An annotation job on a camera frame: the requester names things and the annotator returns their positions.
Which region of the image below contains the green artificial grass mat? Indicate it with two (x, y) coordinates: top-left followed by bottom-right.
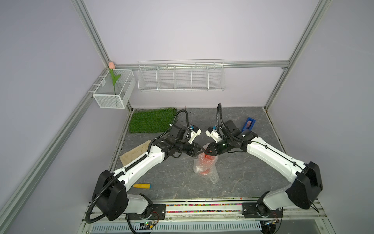
(129, 108), (177, 134)

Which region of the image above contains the long white wire basket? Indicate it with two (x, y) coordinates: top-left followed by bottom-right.
(137, 59), (226, 92)

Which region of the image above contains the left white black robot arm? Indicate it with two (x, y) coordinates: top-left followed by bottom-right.
(84, 109), (204, 224)

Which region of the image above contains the clear bubble wrap sheet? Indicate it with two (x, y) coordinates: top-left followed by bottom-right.
(193, 152), (219, 184)

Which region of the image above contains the pink artificial tulip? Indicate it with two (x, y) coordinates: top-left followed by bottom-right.
(109, 61), (121, 95)

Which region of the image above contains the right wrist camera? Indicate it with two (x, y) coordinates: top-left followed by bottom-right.
(205, 126), (222, 143)

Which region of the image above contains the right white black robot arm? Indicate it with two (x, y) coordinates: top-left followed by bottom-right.
(205, 103), (323, 217)

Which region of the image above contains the red plastic wine glass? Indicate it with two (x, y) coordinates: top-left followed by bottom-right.
(196, 154), (218, 176)

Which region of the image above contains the blue tape dispenser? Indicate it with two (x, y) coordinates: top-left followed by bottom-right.
(241, 118), (256, 132)

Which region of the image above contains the blue yellow garden rake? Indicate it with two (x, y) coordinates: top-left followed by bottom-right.
(132, 184), (152, 189)

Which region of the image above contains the small white mesh basket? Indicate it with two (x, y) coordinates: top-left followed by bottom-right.
(93, 69), (136, 109)

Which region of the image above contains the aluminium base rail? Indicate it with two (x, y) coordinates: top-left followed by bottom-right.
(78, 197), (335, 234)

